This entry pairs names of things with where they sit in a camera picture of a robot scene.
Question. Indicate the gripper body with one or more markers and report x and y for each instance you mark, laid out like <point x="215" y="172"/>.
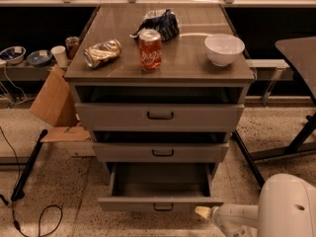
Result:
<point x="218" y="215"/>

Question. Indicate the grey bottom drawer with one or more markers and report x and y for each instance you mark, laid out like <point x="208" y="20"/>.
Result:
<point x="160" y="187"/>

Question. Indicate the grey drawer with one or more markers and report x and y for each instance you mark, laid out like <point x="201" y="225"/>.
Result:
<point x="160" y="187"/>
<point x="159" y="117"/>
<point x="161" y="153"/>

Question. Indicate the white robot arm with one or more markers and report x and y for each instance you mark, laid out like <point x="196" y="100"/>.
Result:
<point x="286" y="208"/>

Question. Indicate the grey middle drawer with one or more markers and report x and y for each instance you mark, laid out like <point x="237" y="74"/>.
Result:
<point x="161" y="153"/>

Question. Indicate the grey drawer cabinet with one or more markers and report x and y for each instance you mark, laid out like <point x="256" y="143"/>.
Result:
<point x="185" y="76"/>

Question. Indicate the grey top drawer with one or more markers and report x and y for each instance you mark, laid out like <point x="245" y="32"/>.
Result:
<point x="159" y="117"/>

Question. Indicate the black right table leg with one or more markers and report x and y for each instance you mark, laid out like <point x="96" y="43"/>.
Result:
<point x="253" y="167"/>

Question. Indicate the black table leg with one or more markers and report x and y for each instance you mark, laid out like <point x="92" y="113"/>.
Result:
<point x="253" y="167"/>
<point x="18" y="192"/>

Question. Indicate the white bowl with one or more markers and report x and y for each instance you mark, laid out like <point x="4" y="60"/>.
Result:
<point x="223" y="49"/>

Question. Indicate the red soda can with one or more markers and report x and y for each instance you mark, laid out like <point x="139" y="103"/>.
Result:
<point x="150" y="46"/>

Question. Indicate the brown cardboard box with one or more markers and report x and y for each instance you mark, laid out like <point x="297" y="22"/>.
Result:
<point x="54" y="105"/>

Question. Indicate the black left table leg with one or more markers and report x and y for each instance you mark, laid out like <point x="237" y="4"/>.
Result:
<point x="18" y="192"/>

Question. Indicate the crushed gold can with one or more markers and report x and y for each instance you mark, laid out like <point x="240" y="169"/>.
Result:
<point x="99" y="53"/>

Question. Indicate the crumpled blue chip bag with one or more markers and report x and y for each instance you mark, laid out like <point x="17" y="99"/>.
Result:
<point x="164" y="21"/>

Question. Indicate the brown glass jar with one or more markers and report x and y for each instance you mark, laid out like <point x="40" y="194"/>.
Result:
<point x="72" y="44"/>

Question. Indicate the white paper cup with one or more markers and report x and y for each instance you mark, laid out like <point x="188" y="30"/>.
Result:
<point x="59" y="53"/>

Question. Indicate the blue bowl right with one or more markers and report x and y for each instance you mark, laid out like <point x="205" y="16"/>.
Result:
<point x="39" y="58"/>

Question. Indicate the blue bowl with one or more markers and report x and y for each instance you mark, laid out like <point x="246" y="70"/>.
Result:
<point x="13" y="55"/>
<point x="39" y="58"/>

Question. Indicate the blue bowl left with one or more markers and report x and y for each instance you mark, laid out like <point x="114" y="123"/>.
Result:
<point x="13" y="55"/>

